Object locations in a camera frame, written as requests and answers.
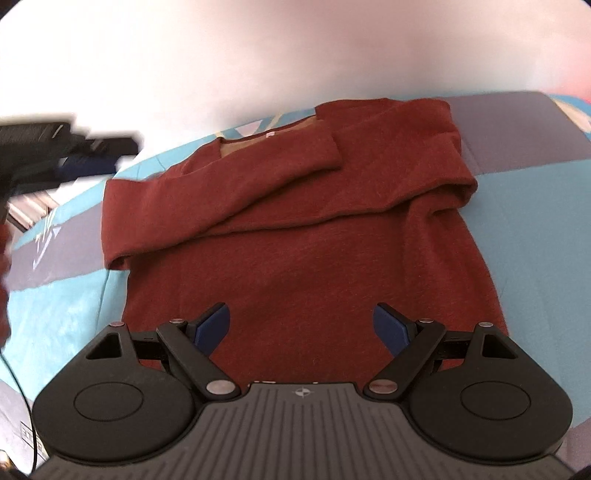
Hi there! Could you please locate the pink pillow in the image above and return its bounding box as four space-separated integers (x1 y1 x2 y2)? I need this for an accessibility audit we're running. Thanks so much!
551 75 591 102

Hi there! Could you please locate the blue grey patterned bedsheet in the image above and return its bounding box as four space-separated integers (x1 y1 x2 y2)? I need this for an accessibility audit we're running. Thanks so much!
1 92 590 479

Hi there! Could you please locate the dark red knit sweater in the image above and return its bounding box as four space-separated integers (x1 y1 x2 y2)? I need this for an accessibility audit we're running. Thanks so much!
102 99 505 385

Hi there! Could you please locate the black cable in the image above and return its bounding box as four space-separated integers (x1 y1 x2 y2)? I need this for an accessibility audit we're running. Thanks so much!
0 345 39 476

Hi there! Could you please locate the pink striped curtain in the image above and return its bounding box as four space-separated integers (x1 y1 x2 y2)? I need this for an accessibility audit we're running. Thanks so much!
7 191 59 232

